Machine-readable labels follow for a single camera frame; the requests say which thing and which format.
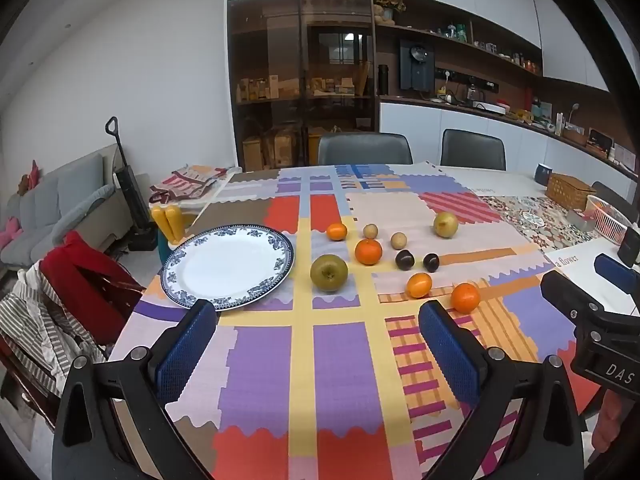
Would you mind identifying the black wall appliance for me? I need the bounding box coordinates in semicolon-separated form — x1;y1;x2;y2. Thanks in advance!
399;39;435;93

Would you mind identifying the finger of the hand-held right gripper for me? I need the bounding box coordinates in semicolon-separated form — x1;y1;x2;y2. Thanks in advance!
541;270;621;328
594;227;640;293

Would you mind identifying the white printed placemat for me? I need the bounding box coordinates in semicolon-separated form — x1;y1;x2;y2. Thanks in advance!
542;237;640;317

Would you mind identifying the white base cabinet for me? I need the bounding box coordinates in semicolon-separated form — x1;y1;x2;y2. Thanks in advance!
378;97;640;196

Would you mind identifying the wicker basket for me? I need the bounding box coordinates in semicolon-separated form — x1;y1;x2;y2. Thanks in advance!
545;172;598;211

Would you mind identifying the white children's table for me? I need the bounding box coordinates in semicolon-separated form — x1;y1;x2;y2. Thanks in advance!
165;167;238;228

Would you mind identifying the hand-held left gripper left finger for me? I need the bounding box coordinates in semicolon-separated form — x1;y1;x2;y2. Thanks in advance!
52;299;218;480

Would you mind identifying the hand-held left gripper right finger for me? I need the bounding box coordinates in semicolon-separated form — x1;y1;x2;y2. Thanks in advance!
418;300;586;480

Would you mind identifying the colourful patchwork tablecloth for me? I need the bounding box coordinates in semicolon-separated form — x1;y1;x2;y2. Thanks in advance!
107;162;601;480

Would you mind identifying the person's right hand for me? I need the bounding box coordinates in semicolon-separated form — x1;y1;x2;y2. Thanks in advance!
592;390;623;453

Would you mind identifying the pink plush toy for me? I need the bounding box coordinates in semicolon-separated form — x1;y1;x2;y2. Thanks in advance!
0;217;23;248

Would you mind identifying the red plush toy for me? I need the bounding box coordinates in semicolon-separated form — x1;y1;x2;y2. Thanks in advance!
17;160;43;196

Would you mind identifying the dark grey chair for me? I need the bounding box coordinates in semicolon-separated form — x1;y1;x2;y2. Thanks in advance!
440;129;507;171
317;132;414;167
591;181;636;216

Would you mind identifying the red cloth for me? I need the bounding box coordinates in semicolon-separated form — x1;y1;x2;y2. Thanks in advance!
40;231;146;346

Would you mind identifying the grey sofa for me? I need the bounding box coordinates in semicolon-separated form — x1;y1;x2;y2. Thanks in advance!
0;152;118;266

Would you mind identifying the small grey box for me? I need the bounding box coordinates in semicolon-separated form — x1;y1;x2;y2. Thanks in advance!
567;208;596;231

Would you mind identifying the black upright vacuum cleaner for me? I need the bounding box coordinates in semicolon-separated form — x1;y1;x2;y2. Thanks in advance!
105;116;158;252

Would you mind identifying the dark glass door cabinet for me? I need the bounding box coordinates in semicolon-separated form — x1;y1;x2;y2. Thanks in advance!
226;0;376;173

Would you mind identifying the striped grey white cloth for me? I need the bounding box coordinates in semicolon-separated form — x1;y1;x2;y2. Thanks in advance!
0;262;108;401

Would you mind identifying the orange mandarin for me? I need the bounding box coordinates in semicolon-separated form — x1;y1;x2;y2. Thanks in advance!
355;238;384;266
451;282;481;314

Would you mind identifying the floral tile patterned mat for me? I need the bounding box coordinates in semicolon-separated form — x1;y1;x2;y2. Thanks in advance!
480;195;608;253

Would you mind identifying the blue patterned white plate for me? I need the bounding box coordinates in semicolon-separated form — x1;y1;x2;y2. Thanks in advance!
160;224;295;311

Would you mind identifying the green pear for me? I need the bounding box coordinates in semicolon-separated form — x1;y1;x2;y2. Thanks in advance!
310;254;349;293

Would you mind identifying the yellow pear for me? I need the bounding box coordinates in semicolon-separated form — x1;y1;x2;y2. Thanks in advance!
433;212;459;239

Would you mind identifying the folded patchwork cloth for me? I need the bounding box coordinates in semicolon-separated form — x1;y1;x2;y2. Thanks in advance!
150;164;236;206

